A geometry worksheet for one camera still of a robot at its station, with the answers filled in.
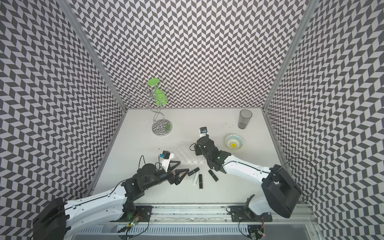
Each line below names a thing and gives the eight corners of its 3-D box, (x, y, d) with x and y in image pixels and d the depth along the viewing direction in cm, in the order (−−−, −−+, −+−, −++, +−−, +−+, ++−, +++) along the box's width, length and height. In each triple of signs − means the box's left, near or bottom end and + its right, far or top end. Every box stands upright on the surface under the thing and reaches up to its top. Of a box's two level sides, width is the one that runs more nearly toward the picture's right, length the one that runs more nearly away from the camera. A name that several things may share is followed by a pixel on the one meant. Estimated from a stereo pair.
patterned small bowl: (226, 149, 98) (227, 145, 94) (224, 138, 104) (225, 133, 100) (242, 149, 98) (243, 145, 94) (239, 138, 104) (241, 133, 100)
